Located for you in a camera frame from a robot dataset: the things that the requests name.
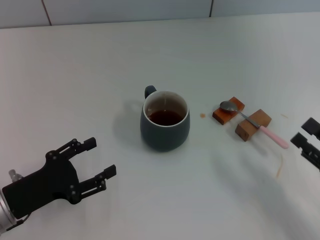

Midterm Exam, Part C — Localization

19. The reddish brown wooden block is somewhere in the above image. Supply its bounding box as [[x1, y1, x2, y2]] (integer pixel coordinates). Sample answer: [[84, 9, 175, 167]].
[[212, 96, 246, 126]]

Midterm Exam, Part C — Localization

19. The grey ceramic mug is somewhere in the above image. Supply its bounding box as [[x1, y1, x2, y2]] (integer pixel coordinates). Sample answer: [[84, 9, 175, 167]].
[[139, 85, 191, 153]]

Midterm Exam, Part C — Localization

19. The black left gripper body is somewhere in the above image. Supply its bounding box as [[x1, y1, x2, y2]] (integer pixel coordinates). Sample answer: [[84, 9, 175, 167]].
[[1, 150, 81, 218]]

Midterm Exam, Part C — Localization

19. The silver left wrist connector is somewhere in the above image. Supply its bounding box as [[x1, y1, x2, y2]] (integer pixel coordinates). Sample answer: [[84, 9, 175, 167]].
[[8, 169, 24, 182]]

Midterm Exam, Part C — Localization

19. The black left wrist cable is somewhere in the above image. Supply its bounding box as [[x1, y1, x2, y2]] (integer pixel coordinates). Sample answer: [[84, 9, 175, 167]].
[[4, 213, 32, 232]]

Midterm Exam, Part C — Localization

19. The pink handled metal spoon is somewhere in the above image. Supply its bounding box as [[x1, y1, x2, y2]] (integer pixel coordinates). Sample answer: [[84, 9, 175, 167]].
[[219, 100, 290, 150]]

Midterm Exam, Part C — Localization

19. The light brown wooden block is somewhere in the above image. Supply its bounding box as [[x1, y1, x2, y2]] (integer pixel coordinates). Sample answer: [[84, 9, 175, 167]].
[[234, 108, 273, 143]]

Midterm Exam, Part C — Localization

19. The dark tea liquid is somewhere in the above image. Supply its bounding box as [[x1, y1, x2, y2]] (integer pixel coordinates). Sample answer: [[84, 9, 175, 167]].
[[147, 110, 185, 127]]

